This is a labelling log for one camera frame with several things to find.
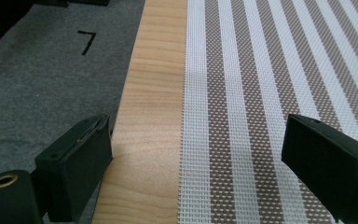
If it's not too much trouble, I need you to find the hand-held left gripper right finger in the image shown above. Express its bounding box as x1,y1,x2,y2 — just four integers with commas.
281,113,358,224

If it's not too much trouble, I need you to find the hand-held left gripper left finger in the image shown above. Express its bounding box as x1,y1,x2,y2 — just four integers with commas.
34,113,114,223

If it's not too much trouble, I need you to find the grey felt mat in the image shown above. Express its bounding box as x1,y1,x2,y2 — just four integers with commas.
0,0,146,224

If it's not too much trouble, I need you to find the striped woven placemat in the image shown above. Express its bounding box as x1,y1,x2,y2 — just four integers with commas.
176,0,358,224

